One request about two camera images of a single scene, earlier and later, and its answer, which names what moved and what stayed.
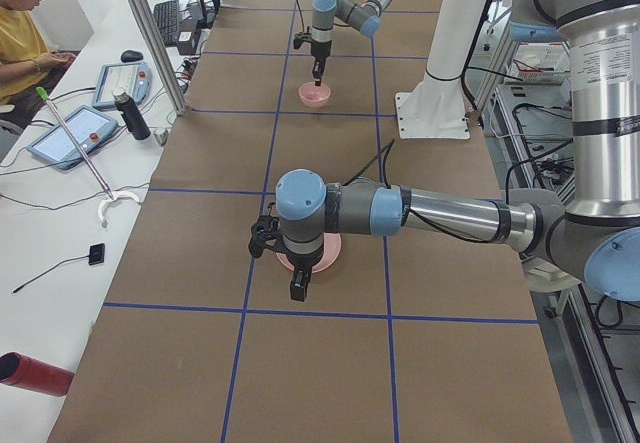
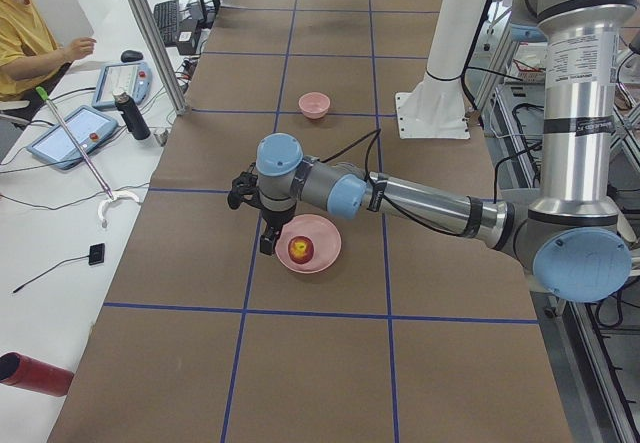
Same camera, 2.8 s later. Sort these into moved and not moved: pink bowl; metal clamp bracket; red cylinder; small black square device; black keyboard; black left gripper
Moved: pink bowl; black left gripper
Not moved: black keyboard; small black square device; red cylinder; metal clamp bracket
